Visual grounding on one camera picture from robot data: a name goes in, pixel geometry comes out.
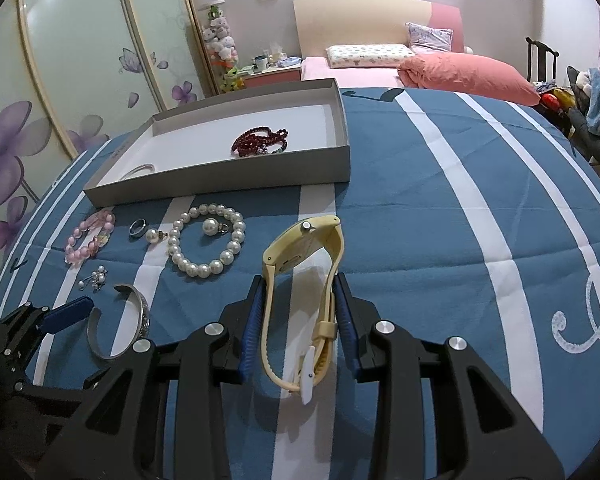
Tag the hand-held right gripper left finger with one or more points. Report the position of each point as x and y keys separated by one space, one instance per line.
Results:
x=252 y=320

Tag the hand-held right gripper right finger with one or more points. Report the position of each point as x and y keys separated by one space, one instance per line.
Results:
x=345 y=320

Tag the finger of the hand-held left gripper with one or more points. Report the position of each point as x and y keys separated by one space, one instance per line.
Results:
x=70 y=310

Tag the silver cuff bangle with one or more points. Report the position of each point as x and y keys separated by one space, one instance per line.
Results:
x=142 y=310

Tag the yellow wrist watch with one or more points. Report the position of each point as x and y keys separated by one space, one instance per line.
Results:
x=290 y=247

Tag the large pearl pendant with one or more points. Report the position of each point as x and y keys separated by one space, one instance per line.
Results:
x=210 y=226

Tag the small pearl earring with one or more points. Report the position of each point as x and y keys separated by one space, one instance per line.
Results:
x=152 y=235

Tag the grey cardboard box tray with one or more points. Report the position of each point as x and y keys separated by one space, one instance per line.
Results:
x=205 y=135

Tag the pearl cluster brooch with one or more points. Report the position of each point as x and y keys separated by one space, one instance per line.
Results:
x=99 y=275

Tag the thin silver bangle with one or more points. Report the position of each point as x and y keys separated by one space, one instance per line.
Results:
x=140 y=168

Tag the pink cream nightstand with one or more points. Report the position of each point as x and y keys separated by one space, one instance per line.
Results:
x=275 y=77

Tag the floral sliding door wardrobe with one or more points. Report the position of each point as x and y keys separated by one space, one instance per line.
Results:
x=80 y=60

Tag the white mug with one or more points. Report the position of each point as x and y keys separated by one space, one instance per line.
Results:
x=261 y=63

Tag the blue cloth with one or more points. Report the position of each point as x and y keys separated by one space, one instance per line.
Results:
x=287 y=62

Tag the white patterned pillow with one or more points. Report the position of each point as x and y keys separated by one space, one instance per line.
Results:
x=365 y=55

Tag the folded pink quilt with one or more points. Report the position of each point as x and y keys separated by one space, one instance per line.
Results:
x=460 y=72

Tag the plush toy column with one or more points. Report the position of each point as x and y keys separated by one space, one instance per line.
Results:
x=220 y=40

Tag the purple floral pillow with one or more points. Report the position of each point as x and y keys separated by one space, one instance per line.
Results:
x=430 y=37

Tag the bed with cream pink headboard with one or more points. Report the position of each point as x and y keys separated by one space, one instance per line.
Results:
x=355 y=15

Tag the dark wooden chair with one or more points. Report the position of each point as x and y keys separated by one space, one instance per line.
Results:
x=535 y=57

